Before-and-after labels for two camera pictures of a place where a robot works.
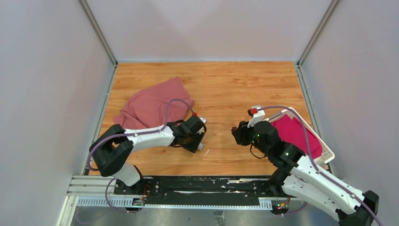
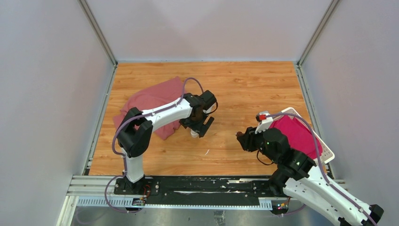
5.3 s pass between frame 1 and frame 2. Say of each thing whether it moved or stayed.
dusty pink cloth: stayed
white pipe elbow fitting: moved
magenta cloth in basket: stayed
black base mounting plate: stayed
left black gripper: moved
